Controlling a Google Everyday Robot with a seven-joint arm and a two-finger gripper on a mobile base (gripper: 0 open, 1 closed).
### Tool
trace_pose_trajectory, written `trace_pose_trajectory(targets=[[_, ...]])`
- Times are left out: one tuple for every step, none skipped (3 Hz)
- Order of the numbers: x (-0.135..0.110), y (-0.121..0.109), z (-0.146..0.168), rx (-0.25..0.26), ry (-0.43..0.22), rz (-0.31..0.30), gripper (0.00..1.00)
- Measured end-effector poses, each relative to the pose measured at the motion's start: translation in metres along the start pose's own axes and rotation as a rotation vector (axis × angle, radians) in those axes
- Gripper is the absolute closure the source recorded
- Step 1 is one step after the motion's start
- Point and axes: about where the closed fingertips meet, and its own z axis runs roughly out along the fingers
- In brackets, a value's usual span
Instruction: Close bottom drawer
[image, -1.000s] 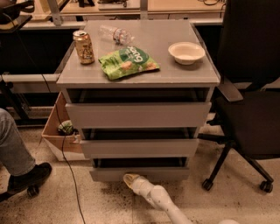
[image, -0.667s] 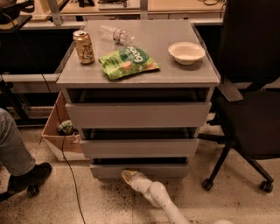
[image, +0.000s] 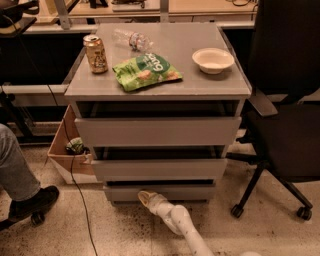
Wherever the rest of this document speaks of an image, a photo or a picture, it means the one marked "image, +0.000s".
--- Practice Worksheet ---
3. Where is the desk frame in background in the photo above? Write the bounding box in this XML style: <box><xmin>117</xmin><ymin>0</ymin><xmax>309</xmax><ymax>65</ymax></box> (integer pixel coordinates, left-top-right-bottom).
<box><xmin>0</xmin><ymin>0</ymin><xmax>259</xmax><ymax>36</ymax></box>

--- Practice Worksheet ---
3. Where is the black cable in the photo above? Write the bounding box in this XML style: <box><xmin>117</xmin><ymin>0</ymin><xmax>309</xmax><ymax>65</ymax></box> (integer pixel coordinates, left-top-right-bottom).
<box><xmin>0</xmin><ymin>13</ymin><xmax>100</xmax><ymax>256</ymax></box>

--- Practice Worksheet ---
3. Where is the grey drawer cabinet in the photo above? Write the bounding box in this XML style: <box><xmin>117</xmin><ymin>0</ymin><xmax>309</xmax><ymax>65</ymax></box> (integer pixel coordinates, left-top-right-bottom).
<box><xmin>64</xmin><ymin>22</ymin><xmax>253</xmax><ymax>204</ymax></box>

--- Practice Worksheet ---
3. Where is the cardboard box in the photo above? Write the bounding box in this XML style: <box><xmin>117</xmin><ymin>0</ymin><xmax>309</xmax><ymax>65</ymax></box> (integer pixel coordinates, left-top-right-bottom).
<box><xmin>48</xmin><ymin>106</ymin><xmax>97</xmax><ymax>184</ymax></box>

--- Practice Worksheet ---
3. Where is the clear plastic water bottle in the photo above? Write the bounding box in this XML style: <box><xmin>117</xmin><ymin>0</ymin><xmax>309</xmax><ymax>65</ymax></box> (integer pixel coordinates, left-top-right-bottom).
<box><xmin>112</xmin><ymin>28</ymin><xmax>153</xmax><ymax>52</ymax></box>

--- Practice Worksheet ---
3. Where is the grey middle drawer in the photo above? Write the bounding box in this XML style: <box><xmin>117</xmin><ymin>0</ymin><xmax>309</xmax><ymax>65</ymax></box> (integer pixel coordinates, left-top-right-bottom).
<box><xmin>91</xmin><ymin>159</ymin><xmax>227</xmax><ymax>181</ymax></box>

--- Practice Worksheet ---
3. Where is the green item in box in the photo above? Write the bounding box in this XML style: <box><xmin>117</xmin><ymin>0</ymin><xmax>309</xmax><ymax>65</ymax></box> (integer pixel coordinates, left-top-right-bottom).
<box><xmin>66</xmin><ymin>137</ymin><xmax>84</xmax><ymax>155</ymax></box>

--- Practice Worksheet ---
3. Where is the grey drawer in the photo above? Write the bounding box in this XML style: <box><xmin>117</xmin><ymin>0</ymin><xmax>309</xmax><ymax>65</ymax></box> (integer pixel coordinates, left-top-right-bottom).
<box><xmin>91</xmin><ymin>159</ymin><xmax>227</xmax><ymax>181</ymax></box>
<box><xmin>75</xmin><ymin>117</ymin><xmax>241</xmax><ymax>147</ymax></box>
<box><xmin>103</xmin><ymin>180</ymin><xmax>215</xmax><ymax>203</ymax></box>

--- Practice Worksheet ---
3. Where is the black office chair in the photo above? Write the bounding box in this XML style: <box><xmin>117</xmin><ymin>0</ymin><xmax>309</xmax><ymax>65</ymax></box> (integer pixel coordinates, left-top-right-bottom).
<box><xmin>227</xmin><ymin>0</ymin><xmax>320</xmax><ymax>220</ymax></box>

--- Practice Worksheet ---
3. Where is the gold soda can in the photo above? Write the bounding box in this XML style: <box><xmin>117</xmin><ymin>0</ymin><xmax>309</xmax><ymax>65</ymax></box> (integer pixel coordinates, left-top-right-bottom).
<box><xmin>83</xmin><ymin>34</ymin><xmax>108</xmax><ymax>74</ymax></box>

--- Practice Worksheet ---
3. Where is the grey top drawer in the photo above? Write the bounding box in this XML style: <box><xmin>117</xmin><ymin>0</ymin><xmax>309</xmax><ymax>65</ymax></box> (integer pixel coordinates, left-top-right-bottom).
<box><xmin>75</xmin><ymin>117</ymin><xmax>241</xmax><ymax>147</ymax></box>

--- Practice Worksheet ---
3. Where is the person leg in jeans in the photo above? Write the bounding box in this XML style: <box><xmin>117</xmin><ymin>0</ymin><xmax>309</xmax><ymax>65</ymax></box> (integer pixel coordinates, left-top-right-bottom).
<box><xmin>0</xmin><ymin>124</ymin><xmax>41</xmax><ymax>201</ymax></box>

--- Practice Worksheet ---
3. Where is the green chip bag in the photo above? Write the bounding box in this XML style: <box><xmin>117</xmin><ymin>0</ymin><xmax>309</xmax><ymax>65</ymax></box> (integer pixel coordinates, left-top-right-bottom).
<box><xmin>113</xmin><ymin>53</ymin><xmax>183</xmax><ymax>92</ymax></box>

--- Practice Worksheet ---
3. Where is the grey bottom drawer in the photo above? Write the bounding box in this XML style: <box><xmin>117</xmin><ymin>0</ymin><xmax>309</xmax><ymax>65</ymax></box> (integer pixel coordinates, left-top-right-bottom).
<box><xmin>103</xmin><ymin>180</ymin><xmax>215</xmax><ymax>203</ymax></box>

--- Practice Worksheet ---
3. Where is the black chair caster left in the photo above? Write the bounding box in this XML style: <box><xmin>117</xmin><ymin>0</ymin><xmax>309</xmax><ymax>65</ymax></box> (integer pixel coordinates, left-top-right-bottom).
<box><xmin>31</xmin><ymin>211</ymin><xmax>45</xmax><ymax>226</ymax></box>

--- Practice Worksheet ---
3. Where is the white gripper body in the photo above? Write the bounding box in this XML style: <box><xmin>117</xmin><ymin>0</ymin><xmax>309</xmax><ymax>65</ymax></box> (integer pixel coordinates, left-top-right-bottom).
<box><xmin>147</xmin><ymin>194</ymin><xmax>173</xmax><ymax>216</ymax></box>

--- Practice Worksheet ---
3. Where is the white paper bowl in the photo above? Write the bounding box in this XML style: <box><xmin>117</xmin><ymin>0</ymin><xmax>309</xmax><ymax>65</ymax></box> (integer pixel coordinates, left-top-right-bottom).
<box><xmin>192</xmin><ymin>48</ymin><xmax>235</xmax><ymax>75</ymax></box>

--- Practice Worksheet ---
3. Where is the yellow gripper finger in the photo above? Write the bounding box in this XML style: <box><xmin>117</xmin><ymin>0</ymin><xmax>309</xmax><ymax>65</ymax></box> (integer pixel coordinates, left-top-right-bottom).
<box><xmin>138</xmin><ymin>190</ymin><xmax>157</xmax><ymax>206</ymax></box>

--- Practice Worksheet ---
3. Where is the black shoe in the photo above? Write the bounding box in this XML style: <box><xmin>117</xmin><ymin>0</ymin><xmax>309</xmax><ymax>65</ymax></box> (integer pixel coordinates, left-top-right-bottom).
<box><xmin>0</xmin><ymin>186</ymin><xmax>59</xmax><ymax>230</ymax></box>

